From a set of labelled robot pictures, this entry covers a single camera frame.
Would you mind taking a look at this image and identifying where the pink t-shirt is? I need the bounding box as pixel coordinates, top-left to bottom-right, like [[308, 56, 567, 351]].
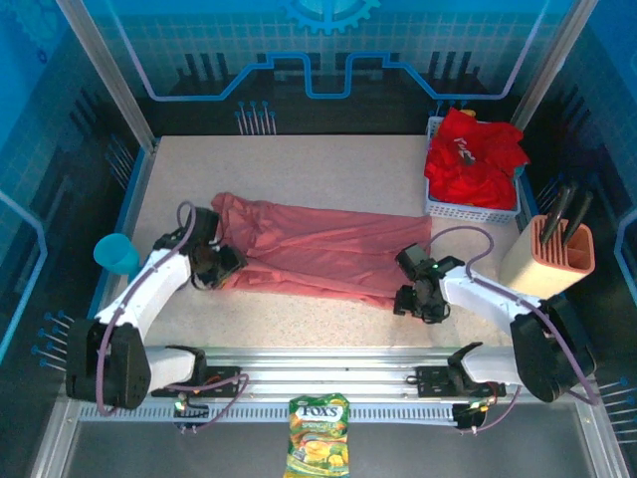
[[211, 192, 433, 311]]

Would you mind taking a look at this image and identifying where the white plastic basket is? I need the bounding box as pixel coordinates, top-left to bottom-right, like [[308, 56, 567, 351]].
[[425, 117, 523, 224]]

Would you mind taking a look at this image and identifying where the teal plastic goblet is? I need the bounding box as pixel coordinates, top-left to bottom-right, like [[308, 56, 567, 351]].
[[93, 232, 141, 277]]

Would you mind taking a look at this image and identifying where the beige pink knife block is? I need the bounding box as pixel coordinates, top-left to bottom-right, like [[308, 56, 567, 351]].
[[499, 214, 597, 300]]

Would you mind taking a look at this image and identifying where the plain red t-shirt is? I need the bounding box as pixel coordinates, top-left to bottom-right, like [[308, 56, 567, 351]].
[[423, 121, 531, 209]]

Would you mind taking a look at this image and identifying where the black connector module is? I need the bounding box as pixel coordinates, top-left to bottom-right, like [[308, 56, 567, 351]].
[[172, 397, 210, 434], [452, 401, 487, 434]]

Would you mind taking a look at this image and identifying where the green Fox's candy bag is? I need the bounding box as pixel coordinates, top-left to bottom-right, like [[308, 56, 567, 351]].
[[284, 391, 351, 478]]

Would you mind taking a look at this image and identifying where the red t-shirt with white print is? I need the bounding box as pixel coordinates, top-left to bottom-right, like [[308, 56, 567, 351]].
[[427, 107, 504, 168]]

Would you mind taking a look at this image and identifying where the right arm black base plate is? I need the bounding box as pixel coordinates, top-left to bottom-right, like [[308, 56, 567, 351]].
[[415, 365, 507, 398]]

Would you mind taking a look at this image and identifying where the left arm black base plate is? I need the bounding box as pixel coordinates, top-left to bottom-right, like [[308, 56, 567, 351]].
[[151, 365, 243, 398]]

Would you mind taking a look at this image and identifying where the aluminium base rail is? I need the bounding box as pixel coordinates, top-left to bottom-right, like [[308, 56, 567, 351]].
[[64, 346, 596, 402]]

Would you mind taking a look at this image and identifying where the grey slotted cable duct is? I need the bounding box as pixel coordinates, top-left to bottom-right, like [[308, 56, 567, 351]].
[[78, 401, 459, 424]]

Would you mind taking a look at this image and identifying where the black knife handle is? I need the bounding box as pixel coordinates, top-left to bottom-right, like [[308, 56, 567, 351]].
[[561, 191, 595, 246], [539, 183, 578, 245]]

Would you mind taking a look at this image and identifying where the aluminium frame post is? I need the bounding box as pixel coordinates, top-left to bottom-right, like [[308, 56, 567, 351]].
[[55, 0, 159, 153], [507, 0, 601, 143]]

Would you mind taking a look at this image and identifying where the aluminium outer frame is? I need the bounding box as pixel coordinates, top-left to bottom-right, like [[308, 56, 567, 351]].
[[29, 387, 631, 478]]

